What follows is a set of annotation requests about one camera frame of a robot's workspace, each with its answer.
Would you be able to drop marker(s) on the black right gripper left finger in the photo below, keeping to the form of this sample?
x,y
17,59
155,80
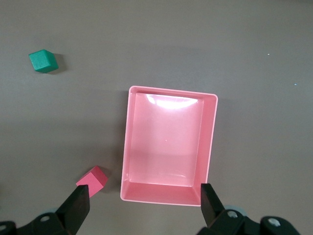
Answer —
x,y
75,208

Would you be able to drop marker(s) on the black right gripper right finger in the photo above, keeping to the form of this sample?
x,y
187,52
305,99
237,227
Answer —
x,y
210,208

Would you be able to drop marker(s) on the pink cube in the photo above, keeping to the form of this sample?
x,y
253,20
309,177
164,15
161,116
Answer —
x,y
94,178

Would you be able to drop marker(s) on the pink plastic tray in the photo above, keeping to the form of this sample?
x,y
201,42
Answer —
x,y
166,147

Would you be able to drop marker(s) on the green cube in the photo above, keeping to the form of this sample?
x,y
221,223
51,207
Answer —
x,y
42,61

